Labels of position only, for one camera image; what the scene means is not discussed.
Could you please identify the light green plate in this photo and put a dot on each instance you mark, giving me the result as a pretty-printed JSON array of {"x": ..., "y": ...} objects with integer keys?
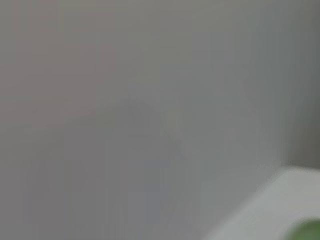
[{"x": 310, "y": 231}]

